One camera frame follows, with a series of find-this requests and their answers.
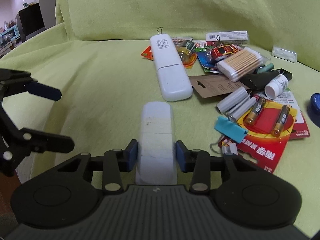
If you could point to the white remote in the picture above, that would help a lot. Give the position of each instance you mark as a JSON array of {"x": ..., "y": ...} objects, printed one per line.
[{"x": 156, "y": 162}]

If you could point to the brown cardboard hang card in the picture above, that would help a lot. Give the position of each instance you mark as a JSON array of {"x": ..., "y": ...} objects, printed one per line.
[{"x": 208, "y": 86}]

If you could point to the large white remote control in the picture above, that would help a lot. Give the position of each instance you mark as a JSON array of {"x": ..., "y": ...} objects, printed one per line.
[{"x": 173, "y": 80}]

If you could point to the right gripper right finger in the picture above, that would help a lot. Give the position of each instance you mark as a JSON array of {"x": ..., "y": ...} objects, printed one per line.
[{"x": 187, "y": 158}]

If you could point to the cotton swab pack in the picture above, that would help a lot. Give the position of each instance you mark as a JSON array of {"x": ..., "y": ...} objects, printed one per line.
[{"x": 240, "y": 64}]

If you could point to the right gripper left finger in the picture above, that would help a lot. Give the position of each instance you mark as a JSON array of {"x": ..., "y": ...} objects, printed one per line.
[{"x": 126, "y": 158}]

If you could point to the white pill bottle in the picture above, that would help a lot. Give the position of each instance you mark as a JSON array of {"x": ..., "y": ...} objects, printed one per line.
[{"x": 276, "y": 86}]

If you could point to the blue round tin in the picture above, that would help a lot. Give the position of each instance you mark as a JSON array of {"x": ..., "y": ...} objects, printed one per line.
[{"x": 313, "y": 109}]

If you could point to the teal binder clip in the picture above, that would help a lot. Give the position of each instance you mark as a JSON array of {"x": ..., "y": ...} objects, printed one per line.
[{"x": 230, "y": 129}]

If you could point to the black pouch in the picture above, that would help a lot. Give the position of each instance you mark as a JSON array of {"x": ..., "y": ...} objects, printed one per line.
[{"x": 259, "y": 81}]

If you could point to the green battery pack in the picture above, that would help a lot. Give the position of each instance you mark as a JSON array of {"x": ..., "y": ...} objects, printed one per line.
[{"x": 187, "y": 53}]

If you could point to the dark cabinet background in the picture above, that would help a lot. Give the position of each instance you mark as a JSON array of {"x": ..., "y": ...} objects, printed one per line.
[{"x": 30, "y": 22}]

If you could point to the silver foil sachet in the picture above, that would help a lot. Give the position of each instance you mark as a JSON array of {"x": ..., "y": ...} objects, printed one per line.
[{"x": 284, "y": 54}]

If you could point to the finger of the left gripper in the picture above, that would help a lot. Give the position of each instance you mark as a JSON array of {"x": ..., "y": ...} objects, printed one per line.
[
  {"x": 29, "y": 140},
  {"x": 16, "y": 82}
]

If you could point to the red toy car package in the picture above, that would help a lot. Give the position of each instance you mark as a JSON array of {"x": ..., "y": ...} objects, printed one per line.
[{"x": 222, "y": 52}]

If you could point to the red battery blister card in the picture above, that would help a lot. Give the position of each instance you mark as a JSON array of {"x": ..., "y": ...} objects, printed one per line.
[{"x": 269, "y": 125}]

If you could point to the barcode label package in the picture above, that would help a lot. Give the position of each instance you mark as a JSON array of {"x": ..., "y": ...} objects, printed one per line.
[{"x": 228, "y": 36}]

